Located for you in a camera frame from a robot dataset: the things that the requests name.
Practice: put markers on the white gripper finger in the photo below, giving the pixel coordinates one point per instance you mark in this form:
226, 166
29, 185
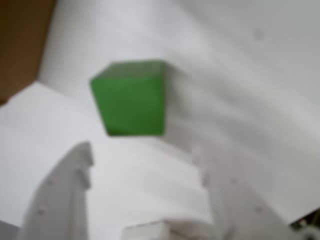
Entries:
237, 205
57, 205

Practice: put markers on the green cube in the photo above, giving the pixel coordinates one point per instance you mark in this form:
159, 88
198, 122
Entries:
130, 105

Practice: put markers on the brown cardboard box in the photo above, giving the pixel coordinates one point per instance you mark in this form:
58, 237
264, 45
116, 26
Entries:
20, 37

